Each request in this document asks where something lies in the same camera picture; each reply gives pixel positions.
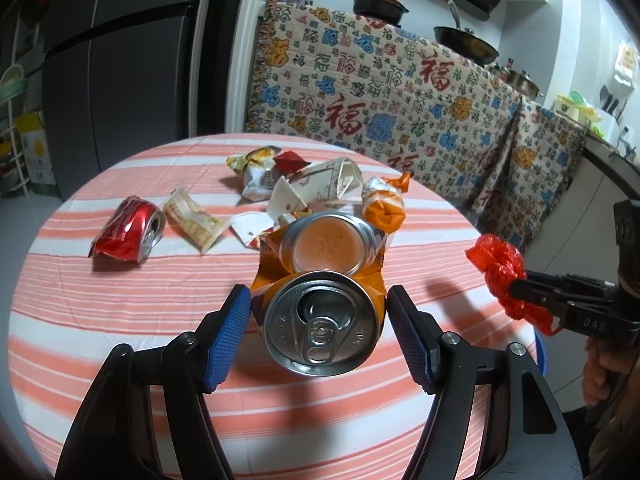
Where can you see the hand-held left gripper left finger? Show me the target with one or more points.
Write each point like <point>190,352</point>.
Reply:
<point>227,340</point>

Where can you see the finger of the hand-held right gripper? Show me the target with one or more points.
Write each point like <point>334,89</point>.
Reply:
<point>570,280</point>
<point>537,296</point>

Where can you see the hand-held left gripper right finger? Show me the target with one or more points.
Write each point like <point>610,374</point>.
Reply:
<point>410,335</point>

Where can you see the red plastic bag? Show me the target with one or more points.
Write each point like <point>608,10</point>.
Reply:
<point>495,265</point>

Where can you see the blue bin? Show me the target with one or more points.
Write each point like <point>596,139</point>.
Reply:
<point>542,355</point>

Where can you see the crushed orange drink can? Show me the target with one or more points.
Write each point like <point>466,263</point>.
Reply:
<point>320,245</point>

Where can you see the person's right hand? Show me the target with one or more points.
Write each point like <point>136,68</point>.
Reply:
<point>597,375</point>

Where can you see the striped pink white tablecloth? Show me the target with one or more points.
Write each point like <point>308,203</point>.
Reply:
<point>125,310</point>

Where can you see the torn white wrapper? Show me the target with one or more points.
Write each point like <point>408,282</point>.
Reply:
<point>247,225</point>

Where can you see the printed blanket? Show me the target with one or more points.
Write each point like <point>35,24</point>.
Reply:
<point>545,160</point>
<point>350,85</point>

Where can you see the tan clear snack wrapper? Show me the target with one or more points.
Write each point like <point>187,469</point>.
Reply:
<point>192,220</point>

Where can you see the orange snack bag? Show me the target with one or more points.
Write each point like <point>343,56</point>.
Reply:
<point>382,205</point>

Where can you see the crushed red drink can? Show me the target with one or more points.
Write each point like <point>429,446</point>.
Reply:
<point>122,232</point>

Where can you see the knife rack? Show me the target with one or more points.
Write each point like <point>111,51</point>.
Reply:
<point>614,102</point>

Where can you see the yellow white snack wrapper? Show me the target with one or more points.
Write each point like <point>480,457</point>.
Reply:
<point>255,172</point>

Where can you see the yellow green plastic containers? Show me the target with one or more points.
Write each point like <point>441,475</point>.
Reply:
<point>575,107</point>

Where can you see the red cloth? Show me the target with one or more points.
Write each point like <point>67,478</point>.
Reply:
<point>290,161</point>

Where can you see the steel cooking pot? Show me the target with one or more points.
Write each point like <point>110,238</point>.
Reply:
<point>522,82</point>

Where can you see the black frying pan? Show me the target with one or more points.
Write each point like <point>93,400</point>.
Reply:
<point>465,42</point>

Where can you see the yellow cardboard box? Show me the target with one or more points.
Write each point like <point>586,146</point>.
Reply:
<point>36,150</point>

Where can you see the dark grey refrigerator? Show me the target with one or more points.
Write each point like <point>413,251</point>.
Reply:
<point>135,85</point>

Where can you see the white storage rack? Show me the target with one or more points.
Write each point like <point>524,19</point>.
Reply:
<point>15,125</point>

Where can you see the black clay pot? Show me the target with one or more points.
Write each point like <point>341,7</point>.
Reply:
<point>377,7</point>

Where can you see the wall sticker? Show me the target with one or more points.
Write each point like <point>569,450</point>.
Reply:
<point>629,62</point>

